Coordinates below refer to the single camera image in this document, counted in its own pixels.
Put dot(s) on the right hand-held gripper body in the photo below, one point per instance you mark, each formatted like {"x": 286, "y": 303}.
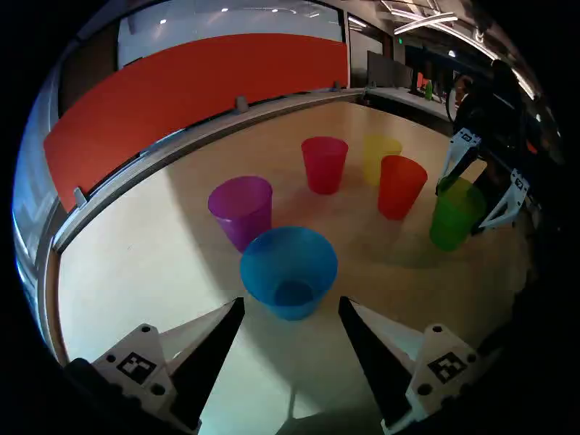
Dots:
{"x": 498, "y": 113}

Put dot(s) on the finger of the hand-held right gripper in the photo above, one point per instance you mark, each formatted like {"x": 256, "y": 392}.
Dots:
{"x": 460, "y": 152}
{"x": 509, "y": 204}

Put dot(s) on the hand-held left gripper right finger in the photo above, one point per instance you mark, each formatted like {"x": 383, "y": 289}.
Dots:
{"x": 435, "y": 362}

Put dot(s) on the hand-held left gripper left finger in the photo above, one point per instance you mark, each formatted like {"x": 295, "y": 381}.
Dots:
{"x": 149, "y": 358}

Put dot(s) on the green plastic cup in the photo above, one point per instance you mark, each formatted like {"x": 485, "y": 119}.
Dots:
{"x": 453, "y": 217}

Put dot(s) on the orange plastic cup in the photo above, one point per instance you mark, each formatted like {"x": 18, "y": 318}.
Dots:
{"x": 399, "y": 188}

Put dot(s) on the yellow plastic cup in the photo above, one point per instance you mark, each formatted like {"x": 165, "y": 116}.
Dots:
{"x": 374, "y": 156}

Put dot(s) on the grey desk screen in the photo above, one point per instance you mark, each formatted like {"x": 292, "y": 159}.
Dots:
{"x": 387, "y": 70}

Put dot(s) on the red plastic cup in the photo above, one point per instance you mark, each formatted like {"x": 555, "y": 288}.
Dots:
{"x": 324, "y": 165}

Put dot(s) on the blue plastic cup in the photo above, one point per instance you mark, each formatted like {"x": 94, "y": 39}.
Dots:
{"x": 290, "y": 272}

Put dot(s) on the purple plastic cup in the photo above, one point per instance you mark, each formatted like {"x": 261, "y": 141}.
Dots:
{"x": 242, "y": 210}

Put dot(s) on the red desk screen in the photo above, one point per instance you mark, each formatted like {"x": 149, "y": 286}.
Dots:
{"x": 190, "y": 104}

